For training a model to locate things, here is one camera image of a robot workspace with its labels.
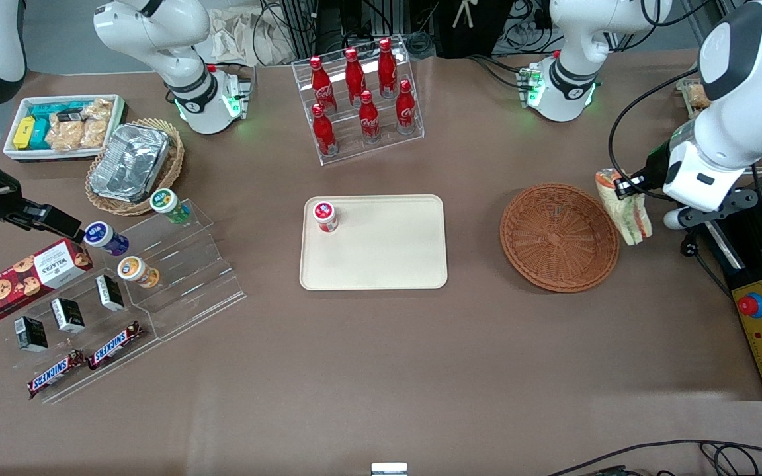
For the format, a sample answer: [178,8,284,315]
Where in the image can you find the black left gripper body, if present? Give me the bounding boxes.
[643,138,685,196]

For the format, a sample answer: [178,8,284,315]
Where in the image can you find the triangular sandwich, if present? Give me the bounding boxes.
[594,167,654,247]

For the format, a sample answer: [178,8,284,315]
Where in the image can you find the round brown wicker basket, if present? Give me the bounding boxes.
[499,183,620,294]

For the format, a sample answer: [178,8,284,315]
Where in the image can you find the aluminium foil tray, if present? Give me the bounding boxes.
[88,122,172,204]

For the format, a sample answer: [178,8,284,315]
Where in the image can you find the light wicker basket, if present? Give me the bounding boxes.
[85,118,185,218]

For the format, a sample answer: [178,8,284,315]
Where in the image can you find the beige plastic tray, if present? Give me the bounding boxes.
[299,194,448,291]

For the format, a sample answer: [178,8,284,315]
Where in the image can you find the white plastic bin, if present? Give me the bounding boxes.
[2,93,128,163]

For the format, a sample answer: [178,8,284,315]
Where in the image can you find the purple lid cup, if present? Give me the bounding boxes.
[83,221,131,258]

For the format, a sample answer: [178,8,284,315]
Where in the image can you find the red Walkers cookie box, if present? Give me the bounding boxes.
[0,237,94,325]

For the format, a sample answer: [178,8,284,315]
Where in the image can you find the yellow snack box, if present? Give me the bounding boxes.
[13,116,37,151]

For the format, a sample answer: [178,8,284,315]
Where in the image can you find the clear bin of snacks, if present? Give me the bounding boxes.
[677,77,714,121]

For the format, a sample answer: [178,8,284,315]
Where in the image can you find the small black carton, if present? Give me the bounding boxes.
[95,274,126,313]
[13,315,50,353]
[50,297,86,335]

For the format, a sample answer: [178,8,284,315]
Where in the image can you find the clear bag of crackers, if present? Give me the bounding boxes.
[80,99,114,150]
[46,119,85,152]

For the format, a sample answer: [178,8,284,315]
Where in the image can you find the orange lid cup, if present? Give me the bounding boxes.
[116,255,161,290]

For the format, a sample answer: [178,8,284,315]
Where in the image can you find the teal snack box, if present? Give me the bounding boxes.
[28,101,87,150]

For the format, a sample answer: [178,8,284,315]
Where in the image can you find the green lid cup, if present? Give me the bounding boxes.
[149,188,192,226]

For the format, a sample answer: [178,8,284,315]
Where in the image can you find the Snickers chocolate bar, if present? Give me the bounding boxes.
[87,321,144,371]
[26,350,87,400]

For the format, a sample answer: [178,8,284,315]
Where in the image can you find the clear acrylic stepped shelf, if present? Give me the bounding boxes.
[0,198,248,405]

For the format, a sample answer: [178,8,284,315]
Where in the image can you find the black and yellow control box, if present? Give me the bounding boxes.
[698,187,762,403]

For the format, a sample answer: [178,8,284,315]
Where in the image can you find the red cola bottle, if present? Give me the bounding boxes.
[344,48,367,106]
[359,90,382,144]
[310,56,337,115]
[312,104,339,158]
[378,38,399,99]
[395,79,417,136]

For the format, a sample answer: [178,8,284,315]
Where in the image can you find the clear acrylic bottle rack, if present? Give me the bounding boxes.
[291,36,425,167]

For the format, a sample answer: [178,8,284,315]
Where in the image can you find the crumpled beige cloth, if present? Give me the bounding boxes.
[194,5,297,67]

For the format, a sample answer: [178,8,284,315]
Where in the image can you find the red lid yogurt cup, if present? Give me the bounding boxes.
[313,200,340,234]

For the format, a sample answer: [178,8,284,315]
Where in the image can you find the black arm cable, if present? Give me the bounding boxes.
[608,66,700,180]

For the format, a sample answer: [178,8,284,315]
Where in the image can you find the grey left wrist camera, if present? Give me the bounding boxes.
[662,188,760,231]

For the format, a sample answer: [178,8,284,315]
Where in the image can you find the black power cable with plug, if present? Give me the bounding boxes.
[679,225,734,299]

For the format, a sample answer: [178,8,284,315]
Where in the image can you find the black floor cables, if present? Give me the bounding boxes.
[545,439,762,476]

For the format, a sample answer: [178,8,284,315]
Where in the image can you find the black background cable bundle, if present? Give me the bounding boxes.
[252,0,554,73]

